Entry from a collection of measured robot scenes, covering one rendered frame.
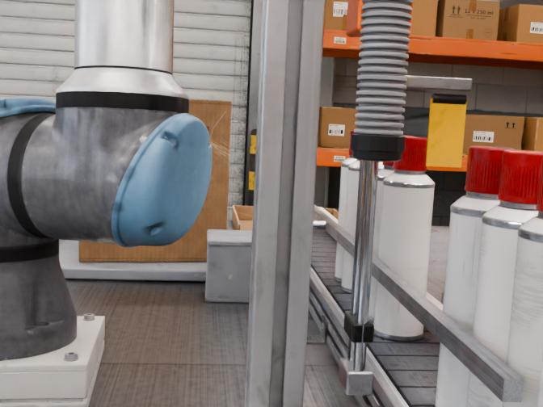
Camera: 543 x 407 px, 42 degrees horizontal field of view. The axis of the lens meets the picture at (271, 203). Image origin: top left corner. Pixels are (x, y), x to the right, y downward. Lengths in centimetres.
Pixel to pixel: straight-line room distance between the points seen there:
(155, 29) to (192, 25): 428
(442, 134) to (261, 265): 18
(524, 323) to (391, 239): 29
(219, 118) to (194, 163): 54
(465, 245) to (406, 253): 20
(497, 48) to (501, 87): 98
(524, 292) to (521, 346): 3
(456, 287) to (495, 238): 7
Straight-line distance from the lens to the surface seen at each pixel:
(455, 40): 451
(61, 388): 66
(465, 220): 52
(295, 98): 56
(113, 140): 59
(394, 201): 71
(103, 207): 59
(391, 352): 70
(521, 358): 45
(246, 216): 177
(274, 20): 55
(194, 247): 118
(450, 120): 59
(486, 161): 52
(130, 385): 73
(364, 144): 44
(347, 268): 90
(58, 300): 71
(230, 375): 75
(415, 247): 71
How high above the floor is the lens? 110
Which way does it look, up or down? 7 degrees down
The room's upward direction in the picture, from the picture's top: 3 degrees clockwise
